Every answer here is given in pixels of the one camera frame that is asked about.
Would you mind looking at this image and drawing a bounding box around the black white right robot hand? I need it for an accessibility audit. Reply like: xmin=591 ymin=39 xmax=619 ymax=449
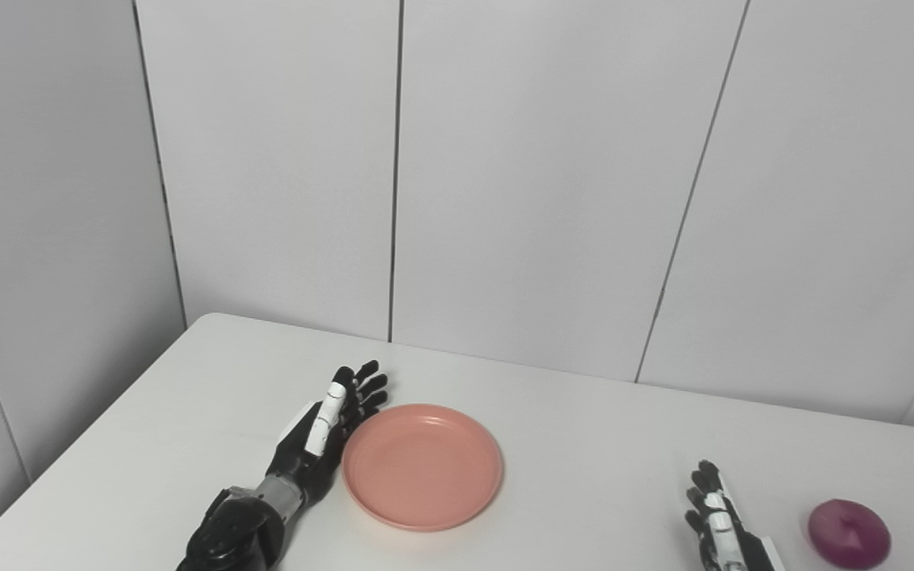
xmin=684 ymin=460 xmax=787 ymax=571

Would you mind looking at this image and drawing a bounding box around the pink round plate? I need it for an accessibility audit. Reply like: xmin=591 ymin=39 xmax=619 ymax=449
xmin=342 ymin=404 xmax=504 ymax=532

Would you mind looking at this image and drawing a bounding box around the purple red onion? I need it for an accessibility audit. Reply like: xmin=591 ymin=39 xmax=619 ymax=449
xmin=808 ymin=498 xmax=893 ymax=569

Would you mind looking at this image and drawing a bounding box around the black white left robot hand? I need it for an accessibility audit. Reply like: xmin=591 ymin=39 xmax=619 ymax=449
xmin=267 ymin=361 xmax=389 ymax=509

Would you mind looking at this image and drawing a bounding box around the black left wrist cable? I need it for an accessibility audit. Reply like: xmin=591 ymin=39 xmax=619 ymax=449
xmin=209 ymin=487 xmax=255 ymax=516

